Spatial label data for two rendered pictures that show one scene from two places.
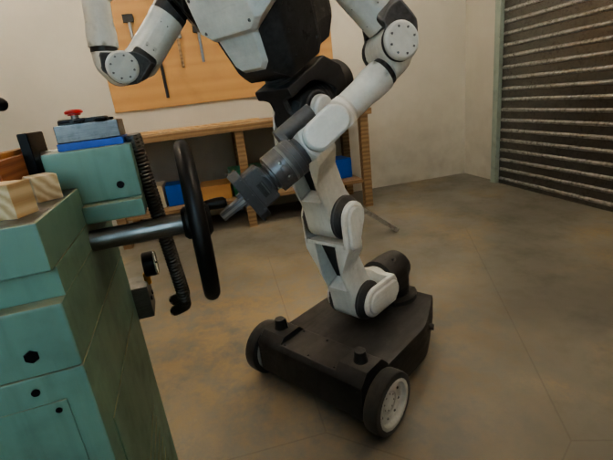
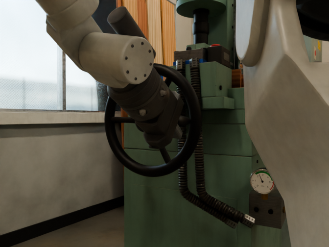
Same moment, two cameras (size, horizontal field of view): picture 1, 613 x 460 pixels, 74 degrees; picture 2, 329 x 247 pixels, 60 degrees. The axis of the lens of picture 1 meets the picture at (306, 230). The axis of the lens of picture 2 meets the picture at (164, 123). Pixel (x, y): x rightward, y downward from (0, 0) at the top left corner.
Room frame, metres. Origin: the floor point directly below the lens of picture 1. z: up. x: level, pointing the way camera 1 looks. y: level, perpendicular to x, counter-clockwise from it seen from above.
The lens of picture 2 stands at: (1.26, -0.28, 0.82)
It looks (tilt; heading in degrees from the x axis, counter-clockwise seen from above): 1 degrees down; 136
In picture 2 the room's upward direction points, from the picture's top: straight up
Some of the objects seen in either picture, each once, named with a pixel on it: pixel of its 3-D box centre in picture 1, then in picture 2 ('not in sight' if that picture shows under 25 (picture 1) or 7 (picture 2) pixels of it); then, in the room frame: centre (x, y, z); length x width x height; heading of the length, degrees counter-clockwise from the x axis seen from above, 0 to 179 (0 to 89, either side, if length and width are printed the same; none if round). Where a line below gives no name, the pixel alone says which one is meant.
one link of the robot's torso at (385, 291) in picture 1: (362, 290); not in sight; (1.37, -0.18, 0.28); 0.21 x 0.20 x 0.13; 136
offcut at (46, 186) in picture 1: (42, 187); not in sight; (0.60, 0.38, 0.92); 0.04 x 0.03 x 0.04; 46
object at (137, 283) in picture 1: (126, 299); (269, 204); (0.90, 0.46, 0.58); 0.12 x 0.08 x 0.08; 106
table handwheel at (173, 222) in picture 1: (153, 229); (163, 120); (0.68, 0.27, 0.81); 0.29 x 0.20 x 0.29; 16
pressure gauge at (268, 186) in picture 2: (149, 266); (264, 184); (0.92, 0.39, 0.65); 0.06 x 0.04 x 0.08; 16
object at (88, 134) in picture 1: (90, 129); (202, 57); (0.75, 0.36, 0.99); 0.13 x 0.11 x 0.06; 16
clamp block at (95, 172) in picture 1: (99, 171); (200, 83); (0.74, 0.36, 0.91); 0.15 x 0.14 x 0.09; 16
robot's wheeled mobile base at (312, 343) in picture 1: (358, 315); not in sight; (1.35, -0.16, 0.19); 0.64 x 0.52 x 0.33; 136
